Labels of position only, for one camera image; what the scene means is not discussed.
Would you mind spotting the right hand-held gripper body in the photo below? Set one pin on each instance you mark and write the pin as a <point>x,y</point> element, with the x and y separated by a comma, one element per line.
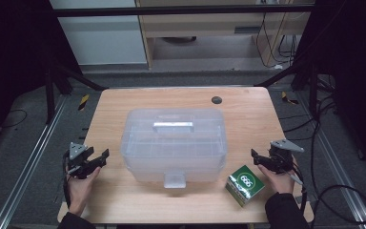
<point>282,159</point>

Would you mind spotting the black horizontal frame bar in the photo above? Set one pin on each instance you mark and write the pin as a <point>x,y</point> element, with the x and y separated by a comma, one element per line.
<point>171,10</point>

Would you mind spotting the yellow black striped marker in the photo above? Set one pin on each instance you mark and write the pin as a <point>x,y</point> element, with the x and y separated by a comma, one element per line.
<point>288,99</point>
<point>83,102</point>

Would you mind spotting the dark curtain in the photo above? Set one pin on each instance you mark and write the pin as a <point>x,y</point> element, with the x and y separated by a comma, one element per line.
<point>12,63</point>
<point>355,63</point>

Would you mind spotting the black metal stand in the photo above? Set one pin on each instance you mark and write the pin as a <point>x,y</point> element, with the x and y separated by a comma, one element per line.
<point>50,95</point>
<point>313,92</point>

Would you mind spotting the translucent plastic storage box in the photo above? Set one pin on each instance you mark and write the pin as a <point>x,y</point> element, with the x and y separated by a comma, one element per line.
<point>171,149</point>

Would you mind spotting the dark round table grommet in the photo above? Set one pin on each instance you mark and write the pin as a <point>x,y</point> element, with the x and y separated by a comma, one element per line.
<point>216,100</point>

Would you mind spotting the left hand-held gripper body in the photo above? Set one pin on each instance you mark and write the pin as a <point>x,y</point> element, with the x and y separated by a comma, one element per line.
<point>76,162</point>

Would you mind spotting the green and white carton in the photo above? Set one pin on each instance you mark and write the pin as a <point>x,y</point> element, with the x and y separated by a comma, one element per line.
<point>244,184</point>

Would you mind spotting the aluminium floor rail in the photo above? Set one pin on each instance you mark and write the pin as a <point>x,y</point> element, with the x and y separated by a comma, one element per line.
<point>28,162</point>
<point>327,144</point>

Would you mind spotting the light wooden desk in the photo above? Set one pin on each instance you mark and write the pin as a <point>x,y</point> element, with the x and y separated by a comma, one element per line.
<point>203,25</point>

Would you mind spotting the person's left hand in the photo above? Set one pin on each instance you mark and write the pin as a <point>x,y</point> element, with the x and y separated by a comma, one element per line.
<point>79,194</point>

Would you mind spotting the white cabinet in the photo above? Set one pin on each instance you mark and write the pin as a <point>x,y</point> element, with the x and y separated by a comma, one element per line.
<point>101,41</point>

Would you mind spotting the person's right hand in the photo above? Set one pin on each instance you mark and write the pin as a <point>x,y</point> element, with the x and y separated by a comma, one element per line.
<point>281,183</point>

